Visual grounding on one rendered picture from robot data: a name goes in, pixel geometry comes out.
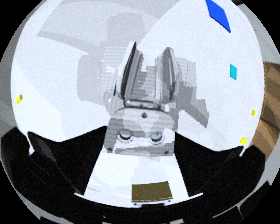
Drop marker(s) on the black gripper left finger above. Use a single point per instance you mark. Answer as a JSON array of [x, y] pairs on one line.
[[75, 158]]

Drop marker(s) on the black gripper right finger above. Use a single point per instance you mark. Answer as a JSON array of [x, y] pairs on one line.
[[198, 164]]

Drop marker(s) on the small teal block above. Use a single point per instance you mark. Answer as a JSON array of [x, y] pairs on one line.
[[233, 71]]

